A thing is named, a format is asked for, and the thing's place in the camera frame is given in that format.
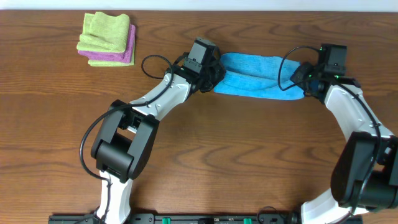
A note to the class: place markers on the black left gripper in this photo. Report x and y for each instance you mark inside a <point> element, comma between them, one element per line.
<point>214,73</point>

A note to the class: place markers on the blue microfiber cloth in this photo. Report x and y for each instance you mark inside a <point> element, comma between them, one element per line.
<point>258,77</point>

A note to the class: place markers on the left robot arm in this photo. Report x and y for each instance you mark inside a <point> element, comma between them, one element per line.
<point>126,137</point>

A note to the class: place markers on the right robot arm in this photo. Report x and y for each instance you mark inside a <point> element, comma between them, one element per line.
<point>365,176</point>

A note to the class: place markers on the purple folded cloth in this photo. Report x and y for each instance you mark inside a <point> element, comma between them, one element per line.
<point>116,57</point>

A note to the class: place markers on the bottom green folded cloth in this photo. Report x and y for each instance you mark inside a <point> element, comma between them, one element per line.
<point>102,63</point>

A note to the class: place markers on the green folded cloth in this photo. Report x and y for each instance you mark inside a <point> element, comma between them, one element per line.
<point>104,33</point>
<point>102,63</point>

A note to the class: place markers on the top green folded cloth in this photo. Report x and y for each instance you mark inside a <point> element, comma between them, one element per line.
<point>104,33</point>

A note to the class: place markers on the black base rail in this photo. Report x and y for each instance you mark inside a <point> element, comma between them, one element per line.
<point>148,218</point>

